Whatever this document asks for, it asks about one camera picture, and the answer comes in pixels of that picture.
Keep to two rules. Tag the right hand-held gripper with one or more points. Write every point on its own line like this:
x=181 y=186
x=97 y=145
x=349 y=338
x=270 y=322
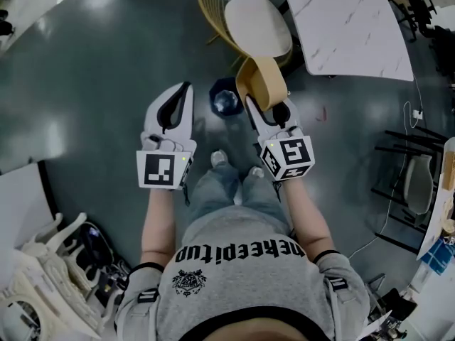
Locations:
x=295 y=153

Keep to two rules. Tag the person's left grey shoe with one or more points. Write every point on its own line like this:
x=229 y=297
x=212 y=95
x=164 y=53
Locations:
x=219 y=157

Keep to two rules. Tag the blue white checked cloth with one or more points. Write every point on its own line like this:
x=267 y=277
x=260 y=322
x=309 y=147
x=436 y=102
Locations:
x=435 y=256

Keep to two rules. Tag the person's grey t-shirt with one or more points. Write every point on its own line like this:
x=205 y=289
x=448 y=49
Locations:
x=249 y=286

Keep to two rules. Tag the black office chair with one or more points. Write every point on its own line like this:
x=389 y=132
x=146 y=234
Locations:
x=417 y=7
x=5 y=27
x=442 y=48

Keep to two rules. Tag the person's blue jeans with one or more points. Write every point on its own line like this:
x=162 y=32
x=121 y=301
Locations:
x=213 y=190

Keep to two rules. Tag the black glossy bag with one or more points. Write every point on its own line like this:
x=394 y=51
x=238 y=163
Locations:
x=96 y=250

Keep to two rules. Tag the person's left forearm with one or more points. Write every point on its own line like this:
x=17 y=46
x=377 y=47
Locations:
x=158 y=226

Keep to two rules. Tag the crumpled clear plastic wrap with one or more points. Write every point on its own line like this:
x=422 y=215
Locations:
x=225 y=101

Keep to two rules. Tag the white panel black edge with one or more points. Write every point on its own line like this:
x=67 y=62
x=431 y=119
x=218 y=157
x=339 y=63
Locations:
x=21 y=204

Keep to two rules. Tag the dark blue trash bin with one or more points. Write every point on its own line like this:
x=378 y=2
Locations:
x=218 y=85

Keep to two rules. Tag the person's grey shoe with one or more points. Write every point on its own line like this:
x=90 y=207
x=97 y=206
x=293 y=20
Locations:
x=256 y=172
x=219 y=157

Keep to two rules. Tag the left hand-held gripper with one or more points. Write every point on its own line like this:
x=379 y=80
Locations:
x=160 y=170

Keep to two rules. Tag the person's right grey shoe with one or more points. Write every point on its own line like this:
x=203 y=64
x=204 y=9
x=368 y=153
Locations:
x=256 y=172

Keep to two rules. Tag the person's right forearm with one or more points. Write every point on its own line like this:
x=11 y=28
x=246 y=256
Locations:
x=302 y=219

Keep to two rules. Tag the white marble table black legs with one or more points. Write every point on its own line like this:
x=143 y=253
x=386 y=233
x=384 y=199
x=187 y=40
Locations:
x=348 y=23

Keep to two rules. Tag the white power adapter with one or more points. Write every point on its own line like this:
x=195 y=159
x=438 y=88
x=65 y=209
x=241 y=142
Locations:
x=417 y=114

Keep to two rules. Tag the tan paper cup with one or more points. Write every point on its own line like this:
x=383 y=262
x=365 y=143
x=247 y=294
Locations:
x=270 y=84

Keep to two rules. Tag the light wooden table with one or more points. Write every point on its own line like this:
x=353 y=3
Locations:
x=437 y=226

